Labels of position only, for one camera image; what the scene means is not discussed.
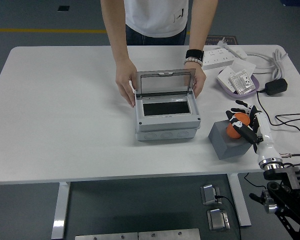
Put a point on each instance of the person's left hand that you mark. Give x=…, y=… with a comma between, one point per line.
x=200, y=77

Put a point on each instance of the person's right hand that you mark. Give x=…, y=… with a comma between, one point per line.
x=123, y=80

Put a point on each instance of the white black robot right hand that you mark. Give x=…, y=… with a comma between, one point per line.
x=265, y=135

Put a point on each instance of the orange cylindrical battery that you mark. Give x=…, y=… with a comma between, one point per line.
x=233, y=132

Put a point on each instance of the smoky transparent box lid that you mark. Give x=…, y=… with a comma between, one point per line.
x=165, y=82

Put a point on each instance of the person's right forearm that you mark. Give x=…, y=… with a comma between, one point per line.
x=117, y=37

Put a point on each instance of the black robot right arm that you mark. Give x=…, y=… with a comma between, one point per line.
x=285, y=175

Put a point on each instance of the person's left forearm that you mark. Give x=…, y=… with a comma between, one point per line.
x=202, y=25

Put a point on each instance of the grey plastic junction box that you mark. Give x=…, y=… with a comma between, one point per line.
x=165, y=123

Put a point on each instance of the metal floor socket box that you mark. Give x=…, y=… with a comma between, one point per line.
x=210, y=195
x=218, y=220

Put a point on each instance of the black wrist watch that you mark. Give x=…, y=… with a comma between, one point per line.
x=194, y=54

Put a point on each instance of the white power strip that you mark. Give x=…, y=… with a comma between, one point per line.
x=217, y=58

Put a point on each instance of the dark floor sign mat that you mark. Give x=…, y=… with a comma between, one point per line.
x=215, y=40

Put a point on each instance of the white socket panel with label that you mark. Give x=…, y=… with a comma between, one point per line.
x=242, y=83

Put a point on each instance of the grey block with round hole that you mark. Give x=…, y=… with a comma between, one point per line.
x=222, y=142

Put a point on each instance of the purple plastic tray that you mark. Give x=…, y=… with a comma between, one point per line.
x=240, y=96

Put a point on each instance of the plain white square panel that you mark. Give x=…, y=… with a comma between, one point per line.
x=245, y=66

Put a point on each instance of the black power adapter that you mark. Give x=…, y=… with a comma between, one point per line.
x=276, y=87

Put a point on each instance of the white table leg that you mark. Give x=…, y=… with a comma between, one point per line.
x=240, y=200
x=61, y=207

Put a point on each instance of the person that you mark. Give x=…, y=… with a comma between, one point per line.
x=155, y=17

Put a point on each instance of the black floor hatch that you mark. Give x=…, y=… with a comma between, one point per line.
x=63, y=8

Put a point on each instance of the grey metal floor plate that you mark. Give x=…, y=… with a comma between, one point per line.
x=106, y=236
x=168, y=235

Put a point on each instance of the white wall socket panel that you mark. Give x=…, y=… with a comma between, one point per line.
x=223, y=78

